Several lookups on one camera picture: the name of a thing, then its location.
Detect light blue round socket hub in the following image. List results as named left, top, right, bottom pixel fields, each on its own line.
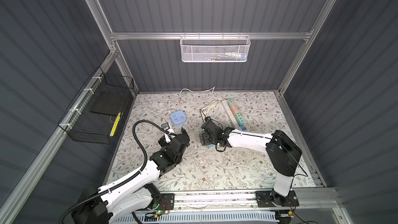
left=170, top=110, right=187, bottom=126

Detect white multicolour power strip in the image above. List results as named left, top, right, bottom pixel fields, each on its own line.
left=221, top=99, right=248, bottom=132

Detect teal charger plug front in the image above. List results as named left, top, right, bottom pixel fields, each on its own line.
left=237, top=118, right=245, bottom=127

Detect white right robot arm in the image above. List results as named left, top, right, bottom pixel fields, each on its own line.
left=200, top=117, right=302, bottom=202

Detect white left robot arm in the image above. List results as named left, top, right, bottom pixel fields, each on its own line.
left=71, top=128, right=190, bottom=224

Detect black foam pad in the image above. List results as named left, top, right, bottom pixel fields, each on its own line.
left=90, top=91, right=125, bottom=116

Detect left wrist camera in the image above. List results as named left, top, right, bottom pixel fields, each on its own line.
left=161, top=122, right=174, bottom=140

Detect black corrugated cable conduit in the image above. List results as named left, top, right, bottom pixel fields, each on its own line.
left=58, top=119, right=169, bottom=224

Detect white bundled power cables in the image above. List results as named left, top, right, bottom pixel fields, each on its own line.
left=158, top=86, right=228, bottom=119

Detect black wire wall basket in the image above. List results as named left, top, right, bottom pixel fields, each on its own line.
left=58, top=68, right=134, bottom=145

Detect white wire mesh basket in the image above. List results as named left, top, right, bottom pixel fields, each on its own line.
left=179, top=35, right=251, bottom=63

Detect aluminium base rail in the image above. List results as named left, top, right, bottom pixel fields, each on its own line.
left=165, top=187, right=342, bottom=212

